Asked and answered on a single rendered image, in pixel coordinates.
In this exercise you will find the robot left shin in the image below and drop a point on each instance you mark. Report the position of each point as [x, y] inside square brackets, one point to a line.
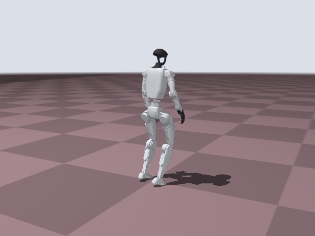
[148, 156]

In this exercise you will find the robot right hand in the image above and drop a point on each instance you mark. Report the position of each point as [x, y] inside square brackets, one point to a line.
[182, 115]

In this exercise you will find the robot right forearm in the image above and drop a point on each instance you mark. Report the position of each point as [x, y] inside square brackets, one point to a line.
[177, 102]

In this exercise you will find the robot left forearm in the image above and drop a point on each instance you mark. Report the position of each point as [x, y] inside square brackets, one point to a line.
[146, 100]

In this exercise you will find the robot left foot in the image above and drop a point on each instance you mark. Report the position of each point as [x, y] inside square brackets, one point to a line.
[142, 175]

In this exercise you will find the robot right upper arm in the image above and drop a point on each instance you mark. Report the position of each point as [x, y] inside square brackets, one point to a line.
[171, 82]

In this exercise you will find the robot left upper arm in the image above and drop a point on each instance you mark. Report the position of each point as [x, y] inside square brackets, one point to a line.
[144, 74]

